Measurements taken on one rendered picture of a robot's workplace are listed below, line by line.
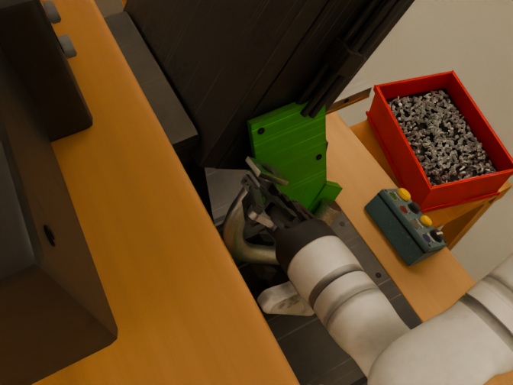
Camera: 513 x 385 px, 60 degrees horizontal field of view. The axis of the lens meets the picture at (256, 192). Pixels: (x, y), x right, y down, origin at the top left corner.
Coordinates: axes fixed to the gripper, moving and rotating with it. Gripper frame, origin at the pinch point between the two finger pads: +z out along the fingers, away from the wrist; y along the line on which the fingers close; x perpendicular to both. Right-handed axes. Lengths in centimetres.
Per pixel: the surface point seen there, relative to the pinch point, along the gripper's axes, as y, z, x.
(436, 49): -180, 130, -54
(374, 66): -152, 134, -28
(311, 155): -7.6, 2.9, -6.2
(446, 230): -88, 15, 1
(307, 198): -13.0, 2.9, 0.7
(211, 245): 29.2, -28.5, -9.9
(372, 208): -37.4, 7.4, 0.1
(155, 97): 11.5, 16.7, -0.6
